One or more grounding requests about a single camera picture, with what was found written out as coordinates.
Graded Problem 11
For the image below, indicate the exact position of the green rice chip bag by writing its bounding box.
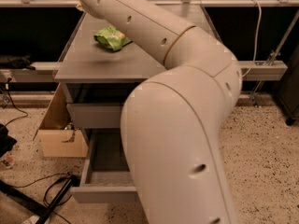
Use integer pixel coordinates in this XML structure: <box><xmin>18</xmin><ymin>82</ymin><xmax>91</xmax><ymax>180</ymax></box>
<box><xmin>93</xmin><ymin>25</ymin><xmax>132</xmax><ymax>51</ymax></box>

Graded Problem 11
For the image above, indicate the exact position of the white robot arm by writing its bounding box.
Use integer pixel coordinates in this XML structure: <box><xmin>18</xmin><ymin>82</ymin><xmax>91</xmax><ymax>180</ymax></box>
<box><xmin>79</xmin><ymin>0</ymin><xmax>242</xmax><ymax>224</ymax></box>

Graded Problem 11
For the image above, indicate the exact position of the closed grey upper drawer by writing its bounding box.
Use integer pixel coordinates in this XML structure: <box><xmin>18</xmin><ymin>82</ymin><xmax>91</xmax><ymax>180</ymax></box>
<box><xmin>66</xmin><ymin>104</ymin><xmax>121</xmax><ymax>129</ymax></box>

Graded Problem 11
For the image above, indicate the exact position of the grey drawer cabinet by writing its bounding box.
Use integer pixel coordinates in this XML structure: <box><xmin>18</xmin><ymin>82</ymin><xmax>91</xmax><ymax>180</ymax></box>
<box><xmin>54</xmin><ymin>5</ymin><xmax>235</xmax><ymax>144</ymax></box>

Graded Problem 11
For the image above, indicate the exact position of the open grey middle drawer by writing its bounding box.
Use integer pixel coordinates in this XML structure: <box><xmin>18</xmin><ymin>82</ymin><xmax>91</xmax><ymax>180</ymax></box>
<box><xmin>71</xmin><ymin>128</ymin><xmax>138</xmax><ymax>203</ymax></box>

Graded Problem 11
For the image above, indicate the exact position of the black bag on floor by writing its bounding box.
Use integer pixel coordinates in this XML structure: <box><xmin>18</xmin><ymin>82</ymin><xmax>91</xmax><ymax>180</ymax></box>
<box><xmin>0</xmin><ymin>124</ymin><xmax>17</xmax><ymax>158</ymax></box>

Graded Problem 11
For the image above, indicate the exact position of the cardboard box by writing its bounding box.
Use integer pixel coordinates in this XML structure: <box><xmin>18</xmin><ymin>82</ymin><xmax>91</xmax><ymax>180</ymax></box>
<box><xmin>36</xmin><ymin>85</ymin><xmax>88</xmax><ymax>158</ymax></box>

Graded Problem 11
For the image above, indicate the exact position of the black stand leg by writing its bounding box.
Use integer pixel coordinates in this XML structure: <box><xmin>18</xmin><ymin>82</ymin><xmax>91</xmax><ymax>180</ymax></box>
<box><xmin>0</xmin><ymin>175</ymin><xmax>78</xmax><ymax>224</ymax></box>

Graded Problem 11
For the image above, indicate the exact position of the black floor cable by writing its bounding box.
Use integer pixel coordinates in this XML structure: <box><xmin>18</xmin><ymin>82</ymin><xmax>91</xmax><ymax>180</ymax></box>
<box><xmin>8</xmin><ymin>171</ymin><xmax>74</xmax><ymax>224</ymax></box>

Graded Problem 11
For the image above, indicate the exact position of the black object on rail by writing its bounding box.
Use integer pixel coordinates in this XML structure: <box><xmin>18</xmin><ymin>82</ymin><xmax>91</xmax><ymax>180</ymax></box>
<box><xmin>0</xmin><ymin>55</ymin><xmax>35</xmax><ymax>70</ymax></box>

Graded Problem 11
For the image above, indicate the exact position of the white cable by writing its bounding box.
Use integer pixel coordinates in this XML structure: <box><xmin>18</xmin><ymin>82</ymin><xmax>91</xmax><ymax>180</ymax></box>
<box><xmin>241</xmin><ymin>0</ymin><xmax>263</xmax><ymax>78</ymax></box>

